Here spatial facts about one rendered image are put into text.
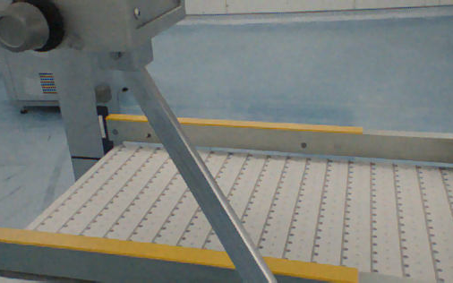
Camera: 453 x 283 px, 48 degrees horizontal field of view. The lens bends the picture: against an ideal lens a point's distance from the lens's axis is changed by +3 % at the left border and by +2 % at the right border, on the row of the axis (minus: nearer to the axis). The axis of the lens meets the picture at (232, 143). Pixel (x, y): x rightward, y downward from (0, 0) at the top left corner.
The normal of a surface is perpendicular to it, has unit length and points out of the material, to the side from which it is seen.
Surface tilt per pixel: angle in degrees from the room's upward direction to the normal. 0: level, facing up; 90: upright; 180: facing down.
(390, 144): 90
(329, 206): 0
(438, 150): 90
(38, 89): 90
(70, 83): 90
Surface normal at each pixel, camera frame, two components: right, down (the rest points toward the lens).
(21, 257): -0.25, 0.41
